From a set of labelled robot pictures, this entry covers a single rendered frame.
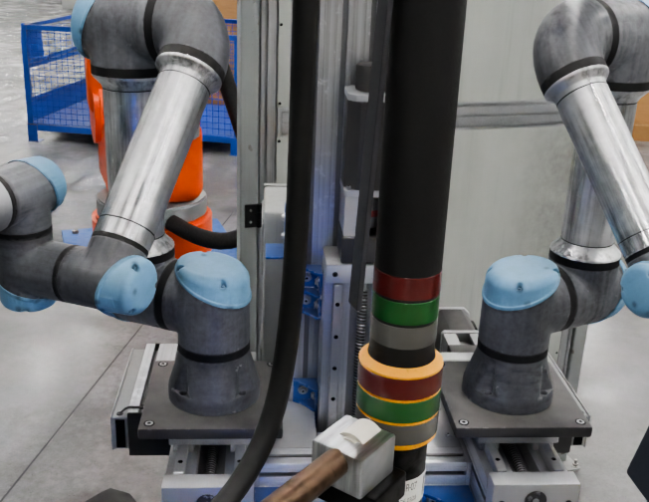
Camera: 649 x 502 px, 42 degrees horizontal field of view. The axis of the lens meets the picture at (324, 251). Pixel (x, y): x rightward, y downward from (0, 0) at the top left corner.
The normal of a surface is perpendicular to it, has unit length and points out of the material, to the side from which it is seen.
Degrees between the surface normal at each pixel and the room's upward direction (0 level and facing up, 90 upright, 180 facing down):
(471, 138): 90
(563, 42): 52
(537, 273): 8
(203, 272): 8
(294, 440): 0
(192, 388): 72
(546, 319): 90
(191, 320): 91
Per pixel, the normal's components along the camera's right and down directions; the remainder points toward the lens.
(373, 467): 0.81, 0.24
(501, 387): -0.33, 0.02
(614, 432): 0.04, -0.93
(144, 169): 0.17, -0.29
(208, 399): 0.04, 0.06
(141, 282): 0.93, 0.17
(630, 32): 0.48, 0.07
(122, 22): -0.36, 0.22
